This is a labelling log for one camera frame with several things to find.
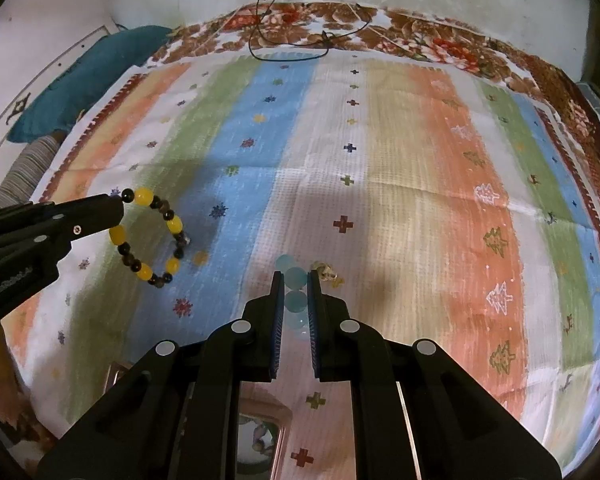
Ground yellow and black bead bracelet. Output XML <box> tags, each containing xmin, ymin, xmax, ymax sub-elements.
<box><xmin>108</xmin><ymin>186</ymin><xmax>187</xmax><ymax>290</ymax></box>

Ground small gold ring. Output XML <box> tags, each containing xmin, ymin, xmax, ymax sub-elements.
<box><xmin>310</xmin><ymin>260</ymin><xmax>344</xmax><ymax>283</ymax></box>

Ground light blue bead bracelet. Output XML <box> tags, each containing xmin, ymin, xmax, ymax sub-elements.
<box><xmin>273</xmin><ymin>253</ymin><xmax>311</xmax><ymax>340</ymax></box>

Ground person's left hand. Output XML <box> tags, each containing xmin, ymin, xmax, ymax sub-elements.
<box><xmin>0</xmin><ymin>324</ymin><xmax>56</xmax><ymax>453</ymax></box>

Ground striped grey pillow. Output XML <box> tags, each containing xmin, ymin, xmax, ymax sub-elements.
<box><xmin>0</xmin><ymin>130</ymin><xmax>67</xmax><ymax>209</ymax></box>

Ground metal tin box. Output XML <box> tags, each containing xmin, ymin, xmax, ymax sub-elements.
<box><xmin>104</xmin><ymin>361</ymin><xmax>291</xmax><ymax>479</ymax></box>

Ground teal pillow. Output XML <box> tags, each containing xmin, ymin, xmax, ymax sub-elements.
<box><xmin>7</xmin><ymin>25</ymin><xmax>171</xmax><ymax>143</ymax></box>

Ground colourful striped woven cloth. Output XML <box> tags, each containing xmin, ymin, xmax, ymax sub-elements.
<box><xmin>6</xmin><ymin>52</ymin><xmax>600</xmax><ymax>472</ymax></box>

